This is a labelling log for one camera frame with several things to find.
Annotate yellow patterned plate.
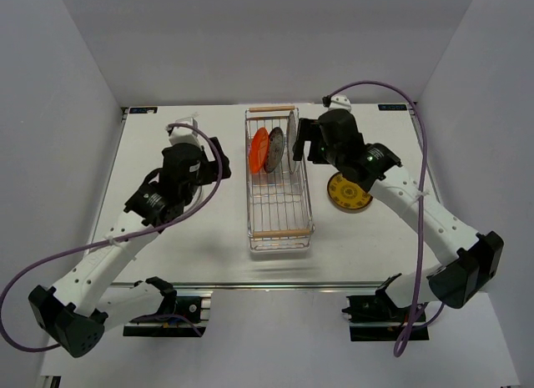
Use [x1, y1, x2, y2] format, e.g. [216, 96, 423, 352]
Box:
[326, 172, 373, 213]

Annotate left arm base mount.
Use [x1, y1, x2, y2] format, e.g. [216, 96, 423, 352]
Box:
[123, 290, 212, 338]

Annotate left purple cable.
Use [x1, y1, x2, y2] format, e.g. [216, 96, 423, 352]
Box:
[0, 123, 222, 354]

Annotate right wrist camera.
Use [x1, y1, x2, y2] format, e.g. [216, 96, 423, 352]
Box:
[322, 94, 352, 113]

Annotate aluminium table rail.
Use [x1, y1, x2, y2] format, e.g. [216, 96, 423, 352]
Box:
[112, 281, 397, 291]

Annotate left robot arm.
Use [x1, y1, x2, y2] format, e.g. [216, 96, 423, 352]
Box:
[28, 117, 231, 358]

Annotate dark patterned plate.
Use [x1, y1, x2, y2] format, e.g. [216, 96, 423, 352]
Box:
[263, 127, 285, 174]

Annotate orange plate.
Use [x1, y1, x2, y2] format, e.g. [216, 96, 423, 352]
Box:
[249, 127, 270, 174]

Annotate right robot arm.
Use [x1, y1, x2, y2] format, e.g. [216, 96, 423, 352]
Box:
[294, 108, 504, 320]

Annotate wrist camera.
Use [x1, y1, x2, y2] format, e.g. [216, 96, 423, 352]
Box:
[322, 94, 352, 113]
[166, 116, 200, 147]

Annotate wire dish rack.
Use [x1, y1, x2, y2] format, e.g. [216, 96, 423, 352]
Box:
[244, 105, 315, 253]

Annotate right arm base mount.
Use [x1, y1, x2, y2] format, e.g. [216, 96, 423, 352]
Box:
[341, 295, 410, 342]

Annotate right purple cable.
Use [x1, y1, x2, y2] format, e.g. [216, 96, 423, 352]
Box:
[325, 81, 446, 359]

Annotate purple cable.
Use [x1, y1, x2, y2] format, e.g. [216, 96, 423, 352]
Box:
[0, 123, 222, 354]
[325, 81, 446, 359]

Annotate large white plate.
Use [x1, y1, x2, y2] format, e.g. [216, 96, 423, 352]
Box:
[286, 109, 300, 174]
[184, 186, 204, 212]

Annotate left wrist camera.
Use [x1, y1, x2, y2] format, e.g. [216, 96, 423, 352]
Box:
[166, 116, 200, 147]

